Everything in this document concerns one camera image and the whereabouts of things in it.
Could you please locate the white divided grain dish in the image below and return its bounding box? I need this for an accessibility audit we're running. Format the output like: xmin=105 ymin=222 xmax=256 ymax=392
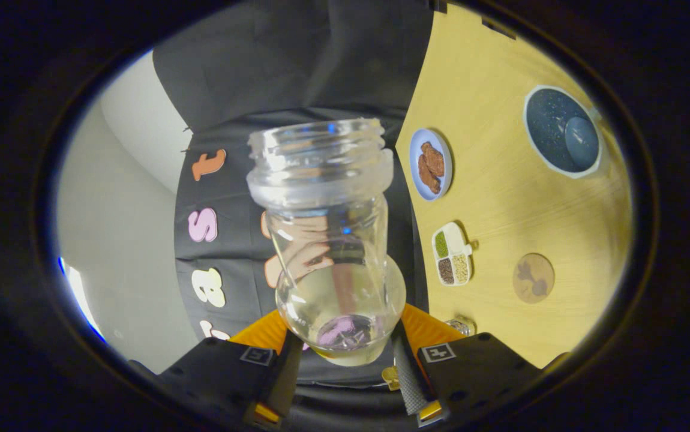
xmin=431 ymin=221 xmax=478 ymax=287

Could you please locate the ceiling light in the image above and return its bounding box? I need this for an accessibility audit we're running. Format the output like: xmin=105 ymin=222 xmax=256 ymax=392
xmin=59 ymin=257 xmax=107 ymax=344

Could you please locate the round brown coaster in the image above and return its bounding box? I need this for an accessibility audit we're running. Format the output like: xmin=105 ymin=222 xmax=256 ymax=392
xmin=512 ymin=253 xmax=556 ymax=304

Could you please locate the dark blue speckled cup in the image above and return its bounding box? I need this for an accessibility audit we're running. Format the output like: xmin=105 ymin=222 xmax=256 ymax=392
xmin=523 ymin=85 xmax=605 ymax=180

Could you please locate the brown meat slice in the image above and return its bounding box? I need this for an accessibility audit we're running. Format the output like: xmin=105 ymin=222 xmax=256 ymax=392
xmin=418 ymin=155 xmax=440 ymax=194
xmin=422 ymin=142 xmax=445 ymax=178

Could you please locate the light blue plate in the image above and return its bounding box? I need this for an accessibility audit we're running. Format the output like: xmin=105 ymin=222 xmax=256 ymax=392
xmin=409 ymin=128 xmax=454 ymax=202

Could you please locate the wooden table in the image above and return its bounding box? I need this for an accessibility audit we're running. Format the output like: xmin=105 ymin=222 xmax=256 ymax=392
xmin=394 ymin=3 xmax=632 ymax=370

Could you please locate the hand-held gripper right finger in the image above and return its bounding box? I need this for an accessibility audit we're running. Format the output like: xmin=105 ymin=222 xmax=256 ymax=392
xmin=391 ymin=303 xmax=547 ymax=428

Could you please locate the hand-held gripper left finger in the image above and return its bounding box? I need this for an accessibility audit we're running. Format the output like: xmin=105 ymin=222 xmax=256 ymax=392
xmin=129 ymin=309 xmax=305 ymax=428

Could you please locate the clear glass bottle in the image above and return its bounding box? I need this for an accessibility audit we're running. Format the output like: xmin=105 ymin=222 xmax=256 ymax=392
xmin=246 ymin=118 xmax=407 ymax=367

